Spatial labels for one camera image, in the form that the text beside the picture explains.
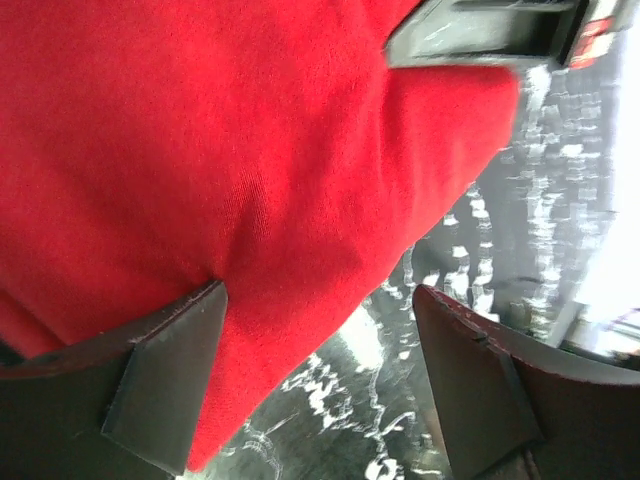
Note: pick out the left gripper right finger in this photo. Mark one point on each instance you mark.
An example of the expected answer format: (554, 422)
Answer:
(511, 407)

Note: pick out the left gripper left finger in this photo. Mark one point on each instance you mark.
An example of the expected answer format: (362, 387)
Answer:
(123, 404)

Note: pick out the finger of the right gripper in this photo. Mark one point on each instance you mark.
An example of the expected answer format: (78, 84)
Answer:
(487, 33)

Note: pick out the red t shirt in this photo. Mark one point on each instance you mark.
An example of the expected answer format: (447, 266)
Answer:
(150, 146)

